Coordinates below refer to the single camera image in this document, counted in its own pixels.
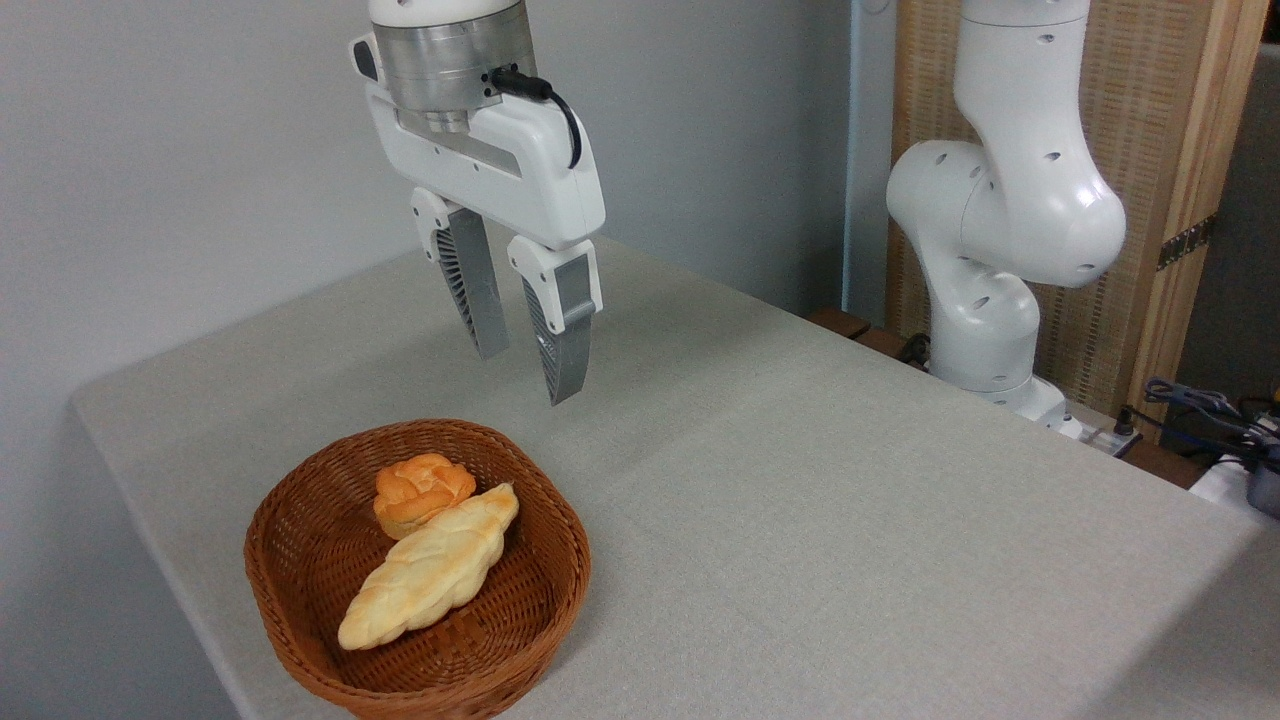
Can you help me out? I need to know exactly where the long braided bread loaf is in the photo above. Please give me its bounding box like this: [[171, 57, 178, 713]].
[[337, 482, 521, 652]]

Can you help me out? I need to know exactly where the bundle of dark cables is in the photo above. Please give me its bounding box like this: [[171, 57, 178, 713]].
[[1143, 377, 1280, 463]]

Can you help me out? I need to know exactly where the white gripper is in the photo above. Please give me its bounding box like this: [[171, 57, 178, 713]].
[[350, 32, 607, 407]]

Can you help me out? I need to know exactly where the brown wicker basket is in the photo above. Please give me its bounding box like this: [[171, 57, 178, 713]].
[[244, 418, 593, 720]]

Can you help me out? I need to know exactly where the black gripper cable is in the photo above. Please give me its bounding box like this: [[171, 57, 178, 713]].
[[489, 66, 584, 170]]

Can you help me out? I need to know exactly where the grey metal container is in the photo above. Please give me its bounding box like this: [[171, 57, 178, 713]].
[[1246, 458, 1280, 520]]

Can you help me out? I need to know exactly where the round orange bread roll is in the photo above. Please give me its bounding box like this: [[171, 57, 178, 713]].
[[373, 452, 478, 541]]

